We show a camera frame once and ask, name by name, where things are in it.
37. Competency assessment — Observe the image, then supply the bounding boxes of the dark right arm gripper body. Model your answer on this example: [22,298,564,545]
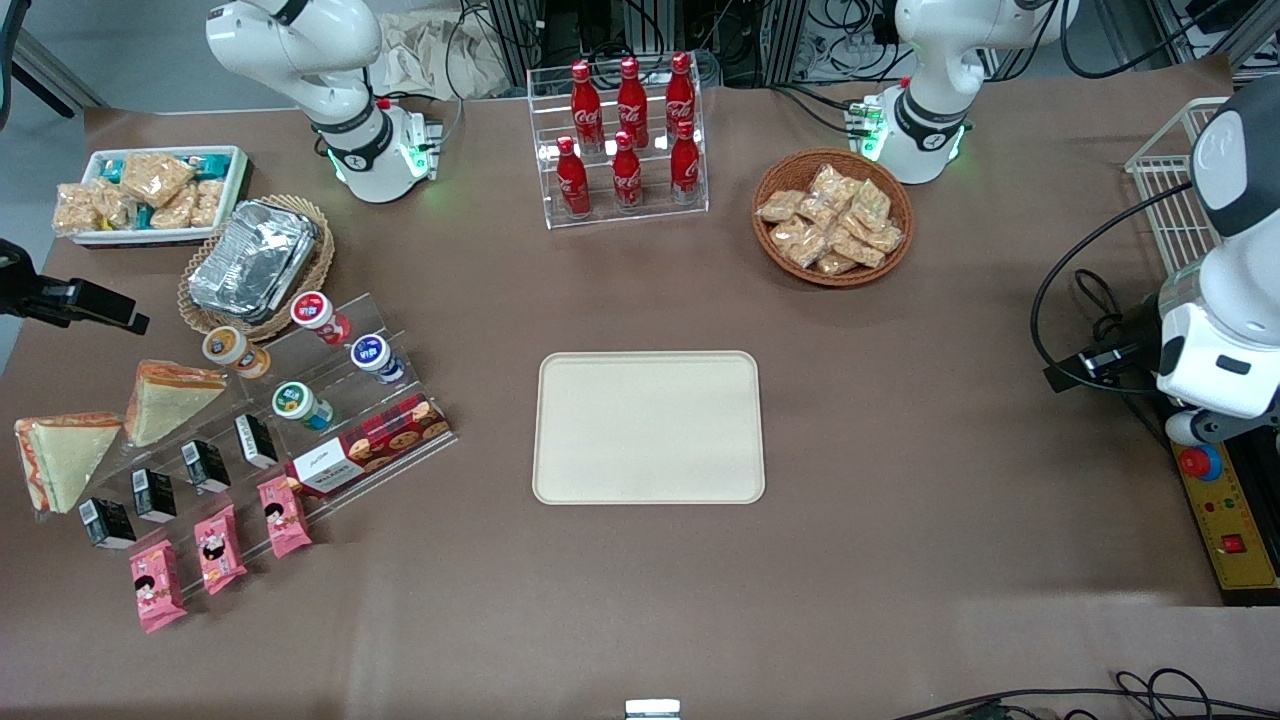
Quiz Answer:
[0,240,43,323]

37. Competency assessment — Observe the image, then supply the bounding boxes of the triangle sandwich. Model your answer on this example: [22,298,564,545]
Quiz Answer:
[13,411,124,517]
[122,359,229,449]

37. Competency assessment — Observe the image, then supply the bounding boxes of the beige rectangular tray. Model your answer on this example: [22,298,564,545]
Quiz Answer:
[532,350,767,506]

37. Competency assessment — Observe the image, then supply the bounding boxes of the red emergency stop button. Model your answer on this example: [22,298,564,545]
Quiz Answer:
[1177,443,1225,483]

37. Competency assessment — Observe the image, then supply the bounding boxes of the clear wrapped granola packet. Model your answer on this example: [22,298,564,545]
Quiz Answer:
[92,180,137,230]
[119,151,197,209]
[51,182,102,237]
[149,186,199,232]
[189,178,227,230]

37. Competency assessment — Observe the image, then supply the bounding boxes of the yellow control box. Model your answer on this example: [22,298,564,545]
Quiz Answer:
[1169,440,1280,607]

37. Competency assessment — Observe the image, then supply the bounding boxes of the orange lid yogurt cup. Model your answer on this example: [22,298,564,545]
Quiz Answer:
[202,326,272,380]

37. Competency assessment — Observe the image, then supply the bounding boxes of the stacked aluminium foil containers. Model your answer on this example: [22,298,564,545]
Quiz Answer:
[187,199,320,324]

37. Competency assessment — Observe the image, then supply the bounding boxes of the white rectangular plastic bin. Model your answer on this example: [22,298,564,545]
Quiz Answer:
[72,146,250,247]

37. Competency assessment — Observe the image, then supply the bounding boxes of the small black carton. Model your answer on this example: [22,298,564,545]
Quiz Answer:
[78,497,138,551]
[233,413,280,470]
[180,439,233,495]
[131,467,179,525]

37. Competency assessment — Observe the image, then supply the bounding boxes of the grey metal bar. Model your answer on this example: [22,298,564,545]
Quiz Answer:
[8,28,108,113]

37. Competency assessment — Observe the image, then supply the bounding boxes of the red lid yogurt cup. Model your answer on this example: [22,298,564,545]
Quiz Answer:
[291,291,352,347]

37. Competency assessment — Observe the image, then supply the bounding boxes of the green lid yogurt cup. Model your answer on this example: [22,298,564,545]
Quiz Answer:
[271,381,334,432]

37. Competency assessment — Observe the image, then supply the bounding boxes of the oval brown wicker basket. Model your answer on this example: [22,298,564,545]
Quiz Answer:
[177,194,337,344]

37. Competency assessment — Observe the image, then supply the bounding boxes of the pink snack pack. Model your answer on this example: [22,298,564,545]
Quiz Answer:
[192,503,249,597]
[256,475,314,560]
[129,538,189,635]

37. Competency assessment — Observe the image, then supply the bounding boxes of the clear acrylic tiered stand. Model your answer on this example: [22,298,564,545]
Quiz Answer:
[45,290,459,601]

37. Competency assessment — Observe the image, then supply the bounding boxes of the blue lid yogurt cup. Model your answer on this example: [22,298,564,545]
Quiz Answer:
[349,334,407,387]

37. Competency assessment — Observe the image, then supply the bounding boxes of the red cookie box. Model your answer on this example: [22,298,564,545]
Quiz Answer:
[284,393,454,499]

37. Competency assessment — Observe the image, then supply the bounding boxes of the crumpled beige cloth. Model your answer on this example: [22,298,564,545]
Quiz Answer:
[378,12,514,102]

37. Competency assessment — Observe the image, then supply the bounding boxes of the round brown wicker basket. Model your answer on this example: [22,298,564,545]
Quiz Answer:
[751,148,916,289]

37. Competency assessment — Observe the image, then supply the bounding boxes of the red cola bottle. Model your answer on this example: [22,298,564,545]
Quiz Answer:
[664,52,698,141]
[555,136,592,219]
[611,131,644,212]
[570,60,605,154]
[669,120,702,207]
[616,57,651,150]

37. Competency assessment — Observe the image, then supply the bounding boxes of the clear acrylic bottle rack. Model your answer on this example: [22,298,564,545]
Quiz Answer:
[526,55,711,232]

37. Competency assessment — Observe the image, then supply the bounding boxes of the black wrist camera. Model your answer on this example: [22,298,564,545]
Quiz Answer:
[1044,338,1165,394]

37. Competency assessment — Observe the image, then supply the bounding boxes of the white wire basket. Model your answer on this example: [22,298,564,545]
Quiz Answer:
[1124,97,1234,280]

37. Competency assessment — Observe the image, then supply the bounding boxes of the black camera cable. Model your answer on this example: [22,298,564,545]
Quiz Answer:
[1029,180,1201,397]

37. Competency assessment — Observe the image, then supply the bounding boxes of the black floor cable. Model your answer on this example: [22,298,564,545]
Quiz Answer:
[888,668,1280,720]

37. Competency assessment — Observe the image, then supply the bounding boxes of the aluminium frame rack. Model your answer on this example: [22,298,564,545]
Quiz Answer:
[486,0,813,87]

